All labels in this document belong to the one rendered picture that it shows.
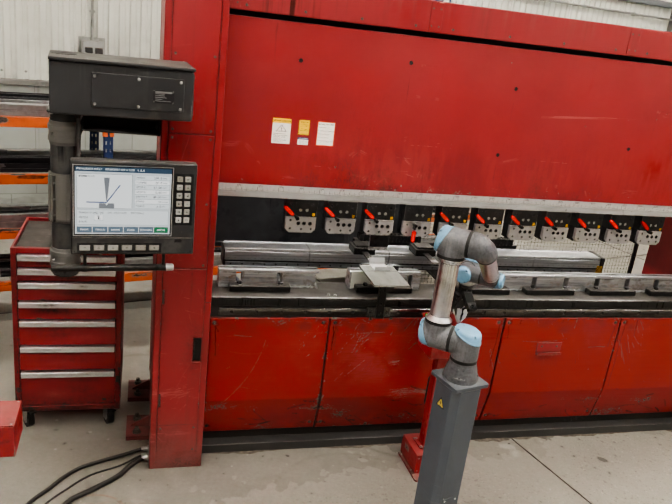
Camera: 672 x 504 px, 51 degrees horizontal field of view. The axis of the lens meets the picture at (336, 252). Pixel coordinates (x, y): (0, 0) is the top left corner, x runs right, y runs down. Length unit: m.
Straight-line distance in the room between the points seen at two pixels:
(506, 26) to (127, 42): 4.53
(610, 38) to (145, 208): 2.38
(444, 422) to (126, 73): 1.90
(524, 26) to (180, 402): 2.41
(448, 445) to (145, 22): 5.30
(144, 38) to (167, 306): 4.42
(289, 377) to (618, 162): 2.06
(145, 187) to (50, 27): 4.57
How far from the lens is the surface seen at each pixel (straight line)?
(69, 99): 2.65
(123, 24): 7.24
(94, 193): 2.69
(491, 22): 3.50
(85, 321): 3.66
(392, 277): 3.46
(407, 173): 3.47
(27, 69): 7.16
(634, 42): 3.91
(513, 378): 4.07
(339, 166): 3.35
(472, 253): 2.88
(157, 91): 2.65
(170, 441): 3.59
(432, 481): 3.30
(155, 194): 2.71
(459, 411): 3.10
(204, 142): 3.01
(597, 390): 4.42
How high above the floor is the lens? 2.19
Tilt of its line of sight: 19 degrees down
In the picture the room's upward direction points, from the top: 7 degrees clockwise
